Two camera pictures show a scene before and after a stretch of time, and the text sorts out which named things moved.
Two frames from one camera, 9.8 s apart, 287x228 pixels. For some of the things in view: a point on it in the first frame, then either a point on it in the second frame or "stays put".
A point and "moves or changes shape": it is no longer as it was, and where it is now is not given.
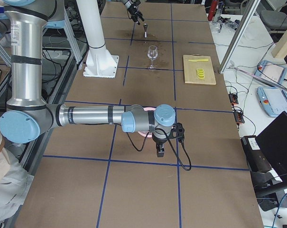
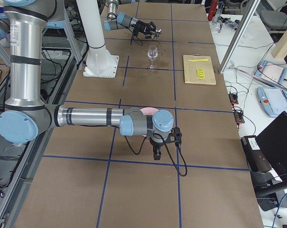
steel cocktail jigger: x=145 y=26 moves or changes shape
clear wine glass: x=152 y=54 stays put
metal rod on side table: x=256 y=76 stays put
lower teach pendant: x=274 y=100 stays put
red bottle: x=211 y=13 stays put
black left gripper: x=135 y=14 to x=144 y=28
